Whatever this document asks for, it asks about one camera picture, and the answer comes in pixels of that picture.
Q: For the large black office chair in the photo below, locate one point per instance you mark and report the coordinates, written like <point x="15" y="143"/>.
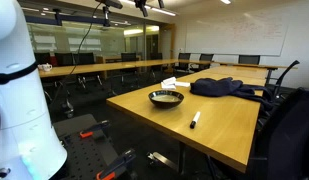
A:
<point x="287" y="140"/>

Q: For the white marker with black cap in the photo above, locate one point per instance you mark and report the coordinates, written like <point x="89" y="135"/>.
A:
<point x="195" y="119"/>

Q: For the wall whiteboard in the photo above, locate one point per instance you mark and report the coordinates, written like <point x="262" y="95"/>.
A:
<point x="234" y="33"/>

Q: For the metal bracket under table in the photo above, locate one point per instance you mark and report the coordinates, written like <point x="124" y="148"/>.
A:
<point x="162" y="159"/>

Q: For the black clamp with orange tip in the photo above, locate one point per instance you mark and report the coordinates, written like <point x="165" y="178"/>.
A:
<point x="94" y="129"/>
<point x="115" y="165"/>

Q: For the white teapot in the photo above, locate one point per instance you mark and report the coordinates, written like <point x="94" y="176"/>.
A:
<point x="46" y="67"/>

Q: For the black stand base with wheel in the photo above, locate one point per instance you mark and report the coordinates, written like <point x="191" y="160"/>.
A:
<point x="68" y="108"/>

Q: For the black bowl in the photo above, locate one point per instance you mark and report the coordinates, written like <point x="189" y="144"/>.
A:
<point x="166" y="99"/>

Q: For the long ceiling light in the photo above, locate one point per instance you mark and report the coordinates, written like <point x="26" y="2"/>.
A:
<point x="163" y="12"/>

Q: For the white flat paper piece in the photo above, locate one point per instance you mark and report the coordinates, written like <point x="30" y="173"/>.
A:
<point x="182" y="84"/>

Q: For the dark blue cloth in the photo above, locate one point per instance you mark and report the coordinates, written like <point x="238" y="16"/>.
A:
<point x="220" y="87"/>

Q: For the black chair with armrest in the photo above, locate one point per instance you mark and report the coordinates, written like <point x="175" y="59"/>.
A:
<point x="280" y="80"/>

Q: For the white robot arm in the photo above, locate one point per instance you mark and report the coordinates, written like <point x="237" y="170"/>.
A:
<point x="20" y="100"/>

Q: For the black camera on stand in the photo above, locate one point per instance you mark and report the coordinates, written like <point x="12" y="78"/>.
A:
<point x="109" y="4"/>

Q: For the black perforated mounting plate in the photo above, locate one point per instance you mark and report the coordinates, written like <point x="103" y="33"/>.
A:
<point x="84" y="153"/>

